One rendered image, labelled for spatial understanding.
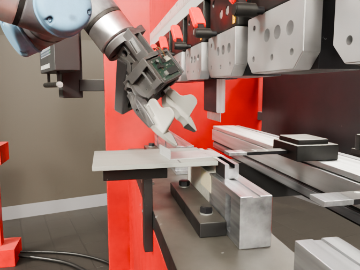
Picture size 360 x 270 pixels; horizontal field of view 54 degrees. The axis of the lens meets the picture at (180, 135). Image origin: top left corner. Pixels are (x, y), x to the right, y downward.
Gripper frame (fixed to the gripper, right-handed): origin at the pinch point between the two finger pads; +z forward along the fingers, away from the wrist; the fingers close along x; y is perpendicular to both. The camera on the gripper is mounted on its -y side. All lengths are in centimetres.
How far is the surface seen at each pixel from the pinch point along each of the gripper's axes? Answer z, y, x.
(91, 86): -58, -117, 89
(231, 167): 11.8, -2.2, 8.9
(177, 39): -19.3, -3.6, 23.7
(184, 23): -23.4, -5.2, 33.4
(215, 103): -1.1, -1.3, 16.8
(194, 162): 6.4, -6.8, 5.7
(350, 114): 26, 3, 64
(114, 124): -24, -81, 56
